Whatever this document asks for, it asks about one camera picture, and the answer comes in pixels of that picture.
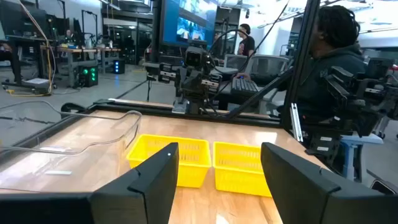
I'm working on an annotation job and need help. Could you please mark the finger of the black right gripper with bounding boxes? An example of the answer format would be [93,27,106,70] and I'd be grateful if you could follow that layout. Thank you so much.
[157,62,178,83]
[201,77,223,94]

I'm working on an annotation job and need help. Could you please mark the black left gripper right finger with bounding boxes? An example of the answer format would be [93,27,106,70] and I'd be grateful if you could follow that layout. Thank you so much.
[260,142,398,224]

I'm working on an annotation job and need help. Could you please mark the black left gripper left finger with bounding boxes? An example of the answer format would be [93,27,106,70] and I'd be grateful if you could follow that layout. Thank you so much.
[90,142,180,224]

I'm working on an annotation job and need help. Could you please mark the grey mesh office chair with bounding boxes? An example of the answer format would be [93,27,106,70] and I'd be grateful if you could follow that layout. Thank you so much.
[245,54,292,77]
[223,54,248,71]

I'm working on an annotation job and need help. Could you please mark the black computer keyboard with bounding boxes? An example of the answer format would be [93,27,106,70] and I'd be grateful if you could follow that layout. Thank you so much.
[230,77,261,97]

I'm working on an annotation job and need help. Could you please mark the computer tower blue lights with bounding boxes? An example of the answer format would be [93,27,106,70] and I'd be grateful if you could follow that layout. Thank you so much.
[112,58,126,75]

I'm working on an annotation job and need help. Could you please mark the yellow plastic basket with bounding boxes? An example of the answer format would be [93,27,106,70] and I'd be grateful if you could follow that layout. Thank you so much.
[126,133,213,189]
[212,141,273,198]

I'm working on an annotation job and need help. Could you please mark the light blue stand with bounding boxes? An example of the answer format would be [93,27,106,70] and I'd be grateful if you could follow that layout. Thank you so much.
[340,133,385,182]

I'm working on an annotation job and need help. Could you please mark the computer tower green lights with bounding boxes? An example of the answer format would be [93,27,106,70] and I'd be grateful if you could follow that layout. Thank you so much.
[77,64,100,88]

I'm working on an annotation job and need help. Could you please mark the clear plastic bin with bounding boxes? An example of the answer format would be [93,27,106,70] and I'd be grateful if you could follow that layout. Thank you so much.
[0,100,143,194]

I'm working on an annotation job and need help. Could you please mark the wooden top workbench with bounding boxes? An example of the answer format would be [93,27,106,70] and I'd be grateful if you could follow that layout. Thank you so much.
[40,45,122,88]

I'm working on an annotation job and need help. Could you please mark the black robot equipment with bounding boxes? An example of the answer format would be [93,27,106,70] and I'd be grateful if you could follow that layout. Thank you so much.
[306,57,398,156]

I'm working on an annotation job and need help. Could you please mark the black desk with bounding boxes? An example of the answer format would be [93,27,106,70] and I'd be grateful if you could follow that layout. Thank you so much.
[0,34,58,91]

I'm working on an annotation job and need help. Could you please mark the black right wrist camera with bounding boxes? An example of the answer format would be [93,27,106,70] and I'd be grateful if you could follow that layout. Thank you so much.
[184,45,212,69]

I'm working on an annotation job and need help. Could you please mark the black aluminium table frame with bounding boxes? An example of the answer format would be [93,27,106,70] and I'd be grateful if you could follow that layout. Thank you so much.
[0,0,321,162]

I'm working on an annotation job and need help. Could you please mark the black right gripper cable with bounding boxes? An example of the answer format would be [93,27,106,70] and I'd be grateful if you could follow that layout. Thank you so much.
[207,28,249,75]

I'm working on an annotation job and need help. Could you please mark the large wall display screen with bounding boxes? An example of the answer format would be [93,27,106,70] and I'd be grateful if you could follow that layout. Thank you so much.
[160,0,218,48]

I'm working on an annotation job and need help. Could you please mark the silver metal bracket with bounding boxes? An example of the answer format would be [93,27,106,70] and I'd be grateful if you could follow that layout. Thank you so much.
[289,102,304,142]

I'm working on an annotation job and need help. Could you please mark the black coiled floor cable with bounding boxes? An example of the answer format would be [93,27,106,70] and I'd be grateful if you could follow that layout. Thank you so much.
[60,102,86,114]

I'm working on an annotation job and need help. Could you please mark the orange hanging cable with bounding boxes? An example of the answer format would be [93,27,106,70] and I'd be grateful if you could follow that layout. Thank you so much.
[6,0,57,97]

